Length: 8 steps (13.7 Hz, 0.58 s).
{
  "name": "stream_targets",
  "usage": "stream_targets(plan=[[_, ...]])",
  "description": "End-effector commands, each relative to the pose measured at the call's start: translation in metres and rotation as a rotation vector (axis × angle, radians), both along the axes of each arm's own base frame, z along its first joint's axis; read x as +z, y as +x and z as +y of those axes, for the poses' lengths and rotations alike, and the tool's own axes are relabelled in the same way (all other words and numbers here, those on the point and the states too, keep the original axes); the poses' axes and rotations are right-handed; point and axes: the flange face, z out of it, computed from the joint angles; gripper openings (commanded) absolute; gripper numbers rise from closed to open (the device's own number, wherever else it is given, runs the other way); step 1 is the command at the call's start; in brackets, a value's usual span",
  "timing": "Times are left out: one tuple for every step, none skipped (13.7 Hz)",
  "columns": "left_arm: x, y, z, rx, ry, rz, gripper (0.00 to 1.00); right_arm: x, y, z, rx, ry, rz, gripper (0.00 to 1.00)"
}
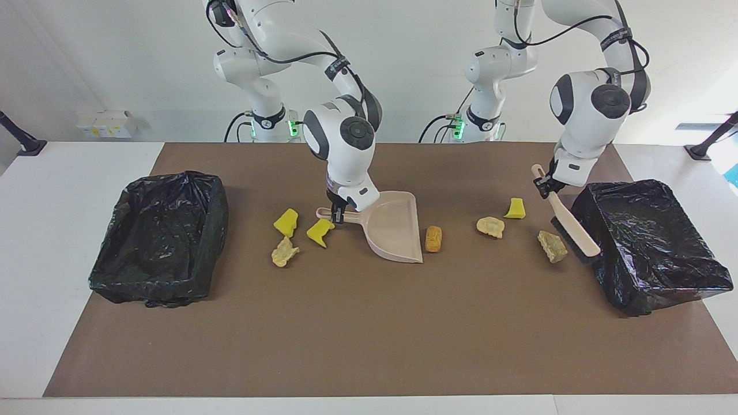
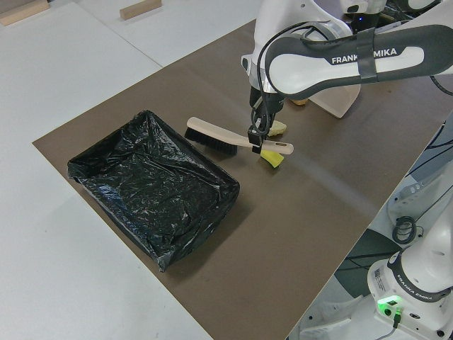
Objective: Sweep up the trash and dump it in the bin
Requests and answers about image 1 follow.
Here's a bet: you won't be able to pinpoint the black base cable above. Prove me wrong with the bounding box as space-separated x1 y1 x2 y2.
419 91 475 144
224 111 254 143

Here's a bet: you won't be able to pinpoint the pale food piece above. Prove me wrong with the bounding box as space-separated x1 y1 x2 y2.
271 236 300 268

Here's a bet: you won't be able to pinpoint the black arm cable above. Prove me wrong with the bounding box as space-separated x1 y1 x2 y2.
500 0 651 113
206 0 375 130

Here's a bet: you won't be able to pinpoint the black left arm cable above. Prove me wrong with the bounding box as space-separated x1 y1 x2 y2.
500 0 651 113

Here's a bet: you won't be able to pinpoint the pale lumpy bread piece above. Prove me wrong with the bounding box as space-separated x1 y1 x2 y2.
476 216 505 239

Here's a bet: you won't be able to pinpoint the pale striped bread piece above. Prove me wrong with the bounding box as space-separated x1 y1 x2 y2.
537 230 568 264

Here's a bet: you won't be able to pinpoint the black camera stand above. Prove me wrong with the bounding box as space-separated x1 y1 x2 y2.
0 111 48 157
684 111 738 161

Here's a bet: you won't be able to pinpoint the brown table mat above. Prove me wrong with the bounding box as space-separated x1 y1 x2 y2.
43 142 738 398

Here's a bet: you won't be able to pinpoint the beige plastic dustpan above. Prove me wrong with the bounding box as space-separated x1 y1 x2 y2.
316 191 424 264

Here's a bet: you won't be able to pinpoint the beige hand brush black bristles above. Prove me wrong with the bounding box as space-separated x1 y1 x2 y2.
531 164 602 265

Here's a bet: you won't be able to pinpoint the white box with yellow label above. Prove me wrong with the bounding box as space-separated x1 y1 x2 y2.
77 110 138 139

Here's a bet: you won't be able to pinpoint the bin lined with black bag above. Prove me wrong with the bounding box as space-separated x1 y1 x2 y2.
88 171 229 308
571 179 734 317

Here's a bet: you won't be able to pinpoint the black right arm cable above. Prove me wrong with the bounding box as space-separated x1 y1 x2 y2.
206 0 375 130

